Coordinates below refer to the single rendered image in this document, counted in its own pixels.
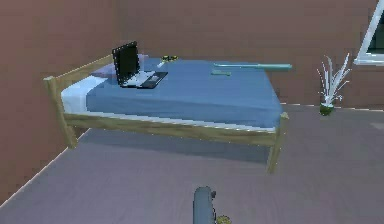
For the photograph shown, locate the wooden bed with blue cover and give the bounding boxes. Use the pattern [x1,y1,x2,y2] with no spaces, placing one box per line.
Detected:
[43,53,290,175]

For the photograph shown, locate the black open laptop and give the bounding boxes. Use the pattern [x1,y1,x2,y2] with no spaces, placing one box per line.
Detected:
[111,40,169,90]

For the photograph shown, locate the teal baseball bat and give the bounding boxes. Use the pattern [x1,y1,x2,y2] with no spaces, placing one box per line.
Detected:
[213,61,293,72]

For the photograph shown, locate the dark grey rounded object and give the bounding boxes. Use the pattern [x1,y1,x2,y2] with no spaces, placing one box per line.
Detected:
[192,185,218,224]

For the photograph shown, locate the lilac pillow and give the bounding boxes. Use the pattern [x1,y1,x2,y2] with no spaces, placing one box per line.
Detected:
[90,54,150,81]

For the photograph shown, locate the white house plant green pot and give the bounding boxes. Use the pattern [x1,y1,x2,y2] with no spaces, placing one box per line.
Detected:
[316,53,353,117]

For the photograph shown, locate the white framed window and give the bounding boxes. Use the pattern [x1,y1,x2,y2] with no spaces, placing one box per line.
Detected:
[353,0,384,66]

